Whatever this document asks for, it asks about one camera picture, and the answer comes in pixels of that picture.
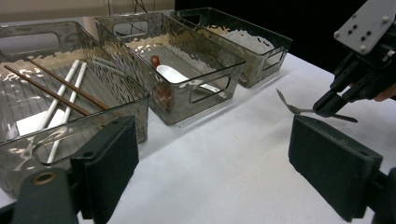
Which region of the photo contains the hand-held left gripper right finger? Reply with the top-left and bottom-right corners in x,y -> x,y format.
288,114 -> 396,224

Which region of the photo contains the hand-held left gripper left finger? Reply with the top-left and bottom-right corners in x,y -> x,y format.
12,115 -> 140,224

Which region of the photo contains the white chopstick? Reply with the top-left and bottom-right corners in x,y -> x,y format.
46,62 -> 88,164
36,59 -> 81,132

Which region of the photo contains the smoky clear plastic bin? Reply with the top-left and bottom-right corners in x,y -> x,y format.
93,11 -> 247,126
0,21 -> 150,200
170,7 -> 293,89

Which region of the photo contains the brown wooden chopstick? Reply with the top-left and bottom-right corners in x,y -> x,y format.
3,64 -> 92,117
26,58 -> 110,110

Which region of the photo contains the white ceramic spoon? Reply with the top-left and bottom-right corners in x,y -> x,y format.
155,64 -> 227,94

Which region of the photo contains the brown spoon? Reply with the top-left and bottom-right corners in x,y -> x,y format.
150,54 -> 174,110

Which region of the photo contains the black curtain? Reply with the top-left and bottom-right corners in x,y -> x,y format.
174,0 -> 370,75

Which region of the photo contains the white table cover sheet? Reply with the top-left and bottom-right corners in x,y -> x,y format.
0,52 -> 396,224

